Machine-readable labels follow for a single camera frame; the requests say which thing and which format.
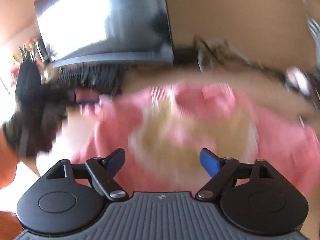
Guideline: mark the black keyboard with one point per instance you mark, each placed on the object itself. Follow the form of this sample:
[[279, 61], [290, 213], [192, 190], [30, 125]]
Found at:
[[104, 78]]

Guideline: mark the pink ribbed knit garment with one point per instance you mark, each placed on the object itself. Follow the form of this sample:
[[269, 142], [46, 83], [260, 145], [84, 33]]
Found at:
[[162, 130]]

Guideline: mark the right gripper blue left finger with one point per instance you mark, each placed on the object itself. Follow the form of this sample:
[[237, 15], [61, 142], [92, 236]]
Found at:
[[102, 172]]

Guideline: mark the orange flower decoration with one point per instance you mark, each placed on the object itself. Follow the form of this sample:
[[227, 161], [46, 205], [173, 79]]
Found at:
[[27, 53]]

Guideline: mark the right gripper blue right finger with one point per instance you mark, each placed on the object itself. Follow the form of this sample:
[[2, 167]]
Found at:
[[220, 171]]

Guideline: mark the white cable tie wrap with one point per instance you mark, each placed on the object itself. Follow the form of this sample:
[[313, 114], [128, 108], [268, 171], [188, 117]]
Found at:
[[297, 80]]

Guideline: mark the black computer monitor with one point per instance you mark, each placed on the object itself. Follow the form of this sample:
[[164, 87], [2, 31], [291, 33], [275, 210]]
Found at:
[[83, 31]]

